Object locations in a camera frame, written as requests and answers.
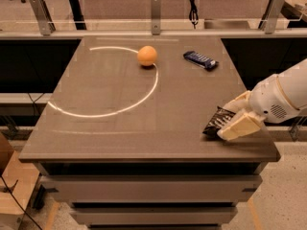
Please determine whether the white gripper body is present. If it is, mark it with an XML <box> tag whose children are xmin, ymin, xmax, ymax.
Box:
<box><xmin>248</xmin><ymin>74</ymin><xmax>300</xmax><ymax>124</ymax></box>

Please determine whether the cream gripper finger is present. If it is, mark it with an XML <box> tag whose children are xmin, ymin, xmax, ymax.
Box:
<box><xmin>223</xmin><ymin>91</ymin><xmax>250</xmax><ymax>113</ymax></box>
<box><xmin>217</xmin><ymin>109</ymin><xmax>265</xmax><ymax>141</ymax></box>

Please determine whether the black rxbar chocolate wrapper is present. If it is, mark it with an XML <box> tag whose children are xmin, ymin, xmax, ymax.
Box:
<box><xmin>202</xmin><ymin>106</ymin><xmax>235</xmax><ymax>137</ymax></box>

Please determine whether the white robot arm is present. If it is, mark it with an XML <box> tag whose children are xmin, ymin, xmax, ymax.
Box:
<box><xmin>217</xmin><ymin>59</ymin><xmax>307</xmax><ymax>141</ymax></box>

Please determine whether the blue snack bar wrapper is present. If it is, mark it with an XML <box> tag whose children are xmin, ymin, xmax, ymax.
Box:
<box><xmin>183</xmin><ymin>51</ymin><xmax>219</xmax><ymax>70</ymax></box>

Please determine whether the orange fruit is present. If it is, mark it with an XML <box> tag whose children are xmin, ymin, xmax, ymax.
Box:
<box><xmin>137</xmin><ymin>46</ymin><xmax>157</xmax><ymax>66</ymax></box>

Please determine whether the grey drawer cabinet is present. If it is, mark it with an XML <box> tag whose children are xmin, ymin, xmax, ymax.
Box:
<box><xmin>42</xmin><ymin>174</ymin><xmax>262</xmax><ymax>230</ymax></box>

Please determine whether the black table leg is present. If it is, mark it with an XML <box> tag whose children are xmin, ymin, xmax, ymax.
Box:
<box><xmin>69</xmin><ymin>0</ymin><xmax>86</xmax><ymax>30</ymax></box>

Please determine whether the cardboard box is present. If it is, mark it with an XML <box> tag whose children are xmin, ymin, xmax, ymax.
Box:
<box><xmin>0</xmin><ymin>134</ymin><xmax>39</xmax><ymax>230</ymax></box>

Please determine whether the hanging black cable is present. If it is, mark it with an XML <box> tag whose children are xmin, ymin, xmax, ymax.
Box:
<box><xmin>187</xmin><ymin>0</ymin><xmax>200</xmax><ymax>30</ymax></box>

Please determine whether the right metal bracket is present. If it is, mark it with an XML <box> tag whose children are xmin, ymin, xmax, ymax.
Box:
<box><xmin>263</xmin><ymin>0</ymin><xmax>285</xmax><ymax>34</ymax></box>

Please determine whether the metal bracket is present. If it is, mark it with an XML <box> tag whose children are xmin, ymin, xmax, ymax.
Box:
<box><xmin>151</xmin><ymin>0</ymin><xmax>161</xmax><ymax>35</ymax></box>
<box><xmin>29</xmin><ymin>0</ymin><xmax>56</xmax><ymax>35</ymax></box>
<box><xmin>263</xmin><ymin>0</ymin><xmax>285</xmax><ymax>34</ymax></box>

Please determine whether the middle metal bracket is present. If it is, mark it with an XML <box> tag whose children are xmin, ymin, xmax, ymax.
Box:
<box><xmin>151</xmin><ymin>0</ymin><xmax>161</xmax><ymax>35</ymax></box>

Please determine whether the left metal bracket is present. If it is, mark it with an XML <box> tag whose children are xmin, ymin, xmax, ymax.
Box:
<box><xmin>29</xmin><ymin>0</ymin><xmax>56</xmax><ymax>35</ymax></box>

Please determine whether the black floor cable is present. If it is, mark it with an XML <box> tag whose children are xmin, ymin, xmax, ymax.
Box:
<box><xmin>0</xmin><ymin>175</ymin><xmax>43</xmax><ymax>230</ymax></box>

